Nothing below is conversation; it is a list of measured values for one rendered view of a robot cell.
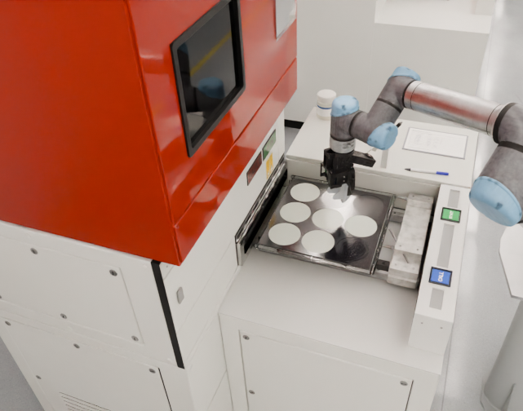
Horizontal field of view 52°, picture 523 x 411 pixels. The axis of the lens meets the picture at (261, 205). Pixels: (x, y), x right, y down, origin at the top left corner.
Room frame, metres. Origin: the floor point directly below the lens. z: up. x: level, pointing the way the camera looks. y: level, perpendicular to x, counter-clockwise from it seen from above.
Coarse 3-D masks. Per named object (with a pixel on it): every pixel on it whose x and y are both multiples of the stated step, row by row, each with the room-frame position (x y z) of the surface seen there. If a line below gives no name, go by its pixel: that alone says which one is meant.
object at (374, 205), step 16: (288, 192) 1.42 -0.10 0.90; (320, 192) 1.41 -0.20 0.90; (352, 192) 1.39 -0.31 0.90; (368, 192) 1.39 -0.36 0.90; (320, 208) 1.33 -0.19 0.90; (336, 208) 1.32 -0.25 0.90; (352, 208) 1.32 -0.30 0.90; (368, 208) 1.31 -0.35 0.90; (384, 208) 1.31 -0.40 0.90; (272, 224) 1.26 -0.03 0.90; (304, 224) 1.25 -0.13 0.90; (336, 240) 1.17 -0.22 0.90; (352, 240) 1.17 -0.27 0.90; (368, 240) 1.17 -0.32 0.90; (320, 256) 1.11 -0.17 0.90; (336, 256) 1.11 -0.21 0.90; (352, 256) 1.10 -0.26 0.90; (368, 256) 1.10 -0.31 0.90
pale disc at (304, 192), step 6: (294, 186) 1.45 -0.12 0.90; (300, 186) 1.45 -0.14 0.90; (306, 186) 1.45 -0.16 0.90; (312, 186) 1.44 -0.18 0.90; (294, 192) 1.41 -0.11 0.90; (300, 192) 1.41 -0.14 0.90; (306, 192) 1.41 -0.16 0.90; (312, 192) 1.41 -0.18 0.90; (318, 192) 1.41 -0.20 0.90; (300, 198) 1.38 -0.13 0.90; (306, 198) 1.38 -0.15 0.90; (312, 198) 1.38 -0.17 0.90
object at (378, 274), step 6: (270, 252) 1.21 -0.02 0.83; (294, 258) 1.18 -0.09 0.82; (318, 264) 1.15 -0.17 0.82; (324, 264) 1.14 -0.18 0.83; (342, 270) 1.12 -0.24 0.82; (348, 270) 1.11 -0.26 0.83; (378, 270) 1.08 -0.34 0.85; (372, 276) 1.08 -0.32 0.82; (378, 276) 1.08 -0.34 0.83; (384, 276) 1.07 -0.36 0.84
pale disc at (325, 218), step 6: (318, 210) 1.31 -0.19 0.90; (324, 210) 1.31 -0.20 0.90; (330, 210) 1.31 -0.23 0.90; (336, 210) 1.31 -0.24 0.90; (312, 216) 1.29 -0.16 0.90; (318, 216) 1.29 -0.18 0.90; (324, 216) 1.29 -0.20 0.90; (330, 216) 1.28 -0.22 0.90; (336, 216) 1.28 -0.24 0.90; (342, 216) 1.28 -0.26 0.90; (318, 222) 1.26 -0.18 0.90; (324, 222) 1.26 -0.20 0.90; (330, 222) 1.26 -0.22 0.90; (336, 222) 1.25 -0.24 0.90; (342, 222) 1.25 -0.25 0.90; (324, 228) 1.23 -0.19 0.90; (330, 228) 1.23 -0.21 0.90
